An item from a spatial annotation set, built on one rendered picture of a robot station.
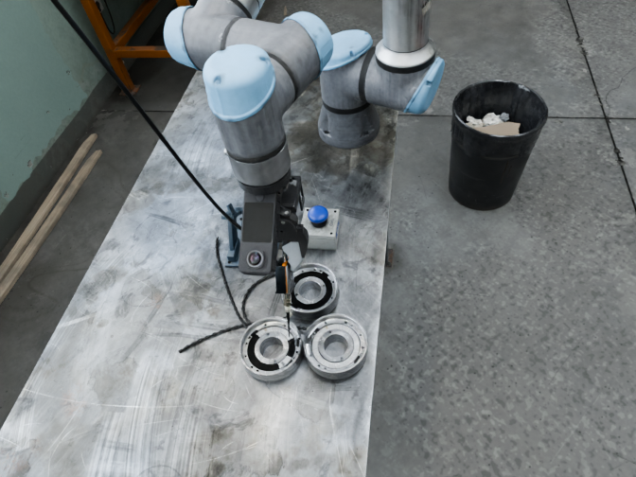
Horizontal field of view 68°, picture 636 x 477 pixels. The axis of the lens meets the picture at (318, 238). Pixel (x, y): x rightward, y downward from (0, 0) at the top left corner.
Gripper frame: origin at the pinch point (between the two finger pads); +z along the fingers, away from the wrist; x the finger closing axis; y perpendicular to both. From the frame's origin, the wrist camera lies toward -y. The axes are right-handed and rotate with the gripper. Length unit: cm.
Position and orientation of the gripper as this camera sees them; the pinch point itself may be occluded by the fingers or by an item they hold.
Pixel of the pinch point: (284, 269)
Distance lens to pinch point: 75.7
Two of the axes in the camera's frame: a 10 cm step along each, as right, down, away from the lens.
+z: 1.0, 6.2, 7.8
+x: -9.9, -0.2, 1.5
